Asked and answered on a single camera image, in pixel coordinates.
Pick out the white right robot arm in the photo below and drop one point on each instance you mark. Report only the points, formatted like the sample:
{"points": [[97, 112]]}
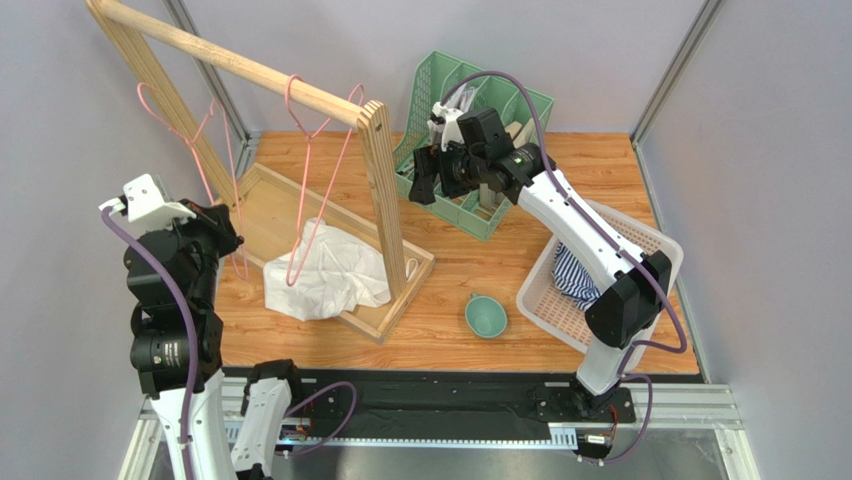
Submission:
{"points": [[633, 284]]}

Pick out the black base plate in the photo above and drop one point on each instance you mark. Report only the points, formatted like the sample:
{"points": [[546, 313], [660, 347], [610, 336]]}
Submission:
{"points": [[450, 405]]}

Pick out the blue white striped tank top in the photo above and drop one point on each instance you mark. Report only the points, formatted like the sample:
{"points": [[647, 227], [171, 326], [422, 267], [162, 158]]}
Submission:
{"points": [[573, 280]]}

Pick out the pink wire hanger with white top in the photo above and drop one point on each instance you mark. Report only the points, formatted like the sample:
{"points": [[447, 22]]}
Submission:
{"points": [[215, 109]]}

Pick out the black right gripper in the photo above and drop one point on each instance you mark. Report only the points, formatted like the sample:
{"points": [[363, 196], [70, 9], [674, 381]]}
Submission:
{"points": [[425, 173]]}

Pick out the green ceramic cup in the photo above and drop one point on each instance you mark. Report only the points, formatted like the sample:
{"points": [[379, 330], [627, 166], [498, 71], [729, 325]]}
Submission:
{"points": [[485, 316]]}

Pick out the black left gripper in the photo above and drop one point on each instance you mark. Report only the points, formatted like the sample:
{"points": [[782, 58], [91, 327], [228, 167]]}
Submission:
{"points": [[215, 219]]}

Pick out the wooden clothes rack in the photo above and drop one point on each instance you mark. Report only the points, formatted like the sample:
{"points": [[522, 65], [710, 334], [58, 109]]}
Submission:
{"points": [[269, 199]]}

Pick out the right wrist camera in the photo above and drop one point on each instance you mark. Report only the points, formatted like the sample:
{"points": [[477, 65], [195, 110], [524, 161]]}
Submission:
{"points": [[443, 126]]}

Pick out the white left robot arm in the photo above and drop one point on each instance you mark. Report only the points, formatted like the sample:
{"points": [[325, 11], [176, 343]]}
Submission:
{"points": [[172, 271]]}

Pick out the green plastic file organizer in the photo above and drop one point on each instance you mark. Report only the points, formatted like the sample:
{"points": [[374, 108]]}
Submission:
{"points": [[474, 140]]}

